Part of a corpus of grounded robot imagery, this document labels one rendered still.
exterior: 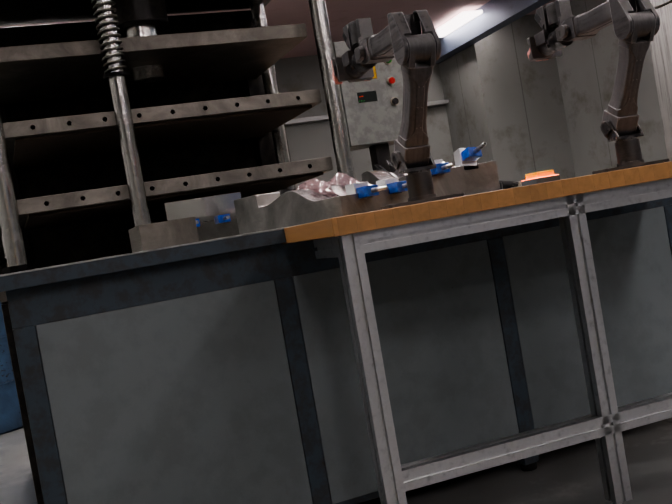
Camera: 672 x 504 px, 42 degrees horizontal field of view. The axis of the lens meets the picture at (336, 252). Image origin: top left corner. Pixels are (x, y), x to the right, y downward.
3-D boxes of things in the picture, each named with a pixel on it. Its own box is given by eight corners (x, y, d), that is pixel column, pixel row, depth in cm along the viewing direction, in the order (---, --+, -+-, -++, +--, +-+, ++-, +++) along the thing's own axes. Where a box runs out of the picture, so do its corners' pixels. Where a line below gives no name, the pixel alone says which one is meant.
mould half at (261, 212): (417, 205, 235) (410, 165, 234) (343, 217, 219) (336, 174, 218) (308, 225, 274) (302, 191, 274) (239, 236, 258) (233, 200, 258)
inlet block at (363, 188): (395, 196, 218) (392, 175, 218) (381, 199, 215) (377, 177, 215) (362, 203, 229) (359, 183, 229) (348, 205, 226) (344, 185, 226)
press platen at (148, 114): (322, 102, 317) (319, 88, 316) (4, 138, 277) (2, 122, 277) (265, 135, 386) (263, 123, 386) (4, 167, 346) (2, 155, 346)
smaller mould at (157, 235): (199, 242, 230) (194, 216, 230) (143, 251, 224) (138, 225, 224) (184, 245, 248) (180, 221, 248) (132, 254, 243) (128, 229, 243)
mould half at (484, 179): (500, 191, 248) (493, 144, 248) (420, 204, 239) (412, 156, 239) (422, 206, 295) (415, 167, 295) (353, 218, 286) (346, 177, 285)
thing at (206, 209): (249, 240, 304) (240, 191, 303) (173, 253, 294) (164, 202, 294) (216, 246, 350) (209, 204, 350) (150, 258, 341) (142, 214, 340)
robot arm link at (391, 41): (353, 44, 221) (397, 6, 192) (385, 40, 224) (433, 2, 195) (361, 91, 221) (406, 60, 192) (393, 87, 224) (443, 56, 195)
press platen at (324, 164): (333, 169, 317) (331, 156, 317) (18, 215, 278) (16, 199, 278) (274, 190, 386) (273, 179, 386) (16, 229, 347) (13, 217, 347)
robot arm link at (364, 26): (338, 27, 228) (353, 12, 217) (368, 24, 231) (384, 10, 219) (346, 70, 228) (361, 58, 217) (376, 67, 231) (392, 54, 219)
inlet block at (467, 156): (494, 152, 238) (491, 134, 240) (478, 152, 236) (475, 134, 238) (471, 170, 250) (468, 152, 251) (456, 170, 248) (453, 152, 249)
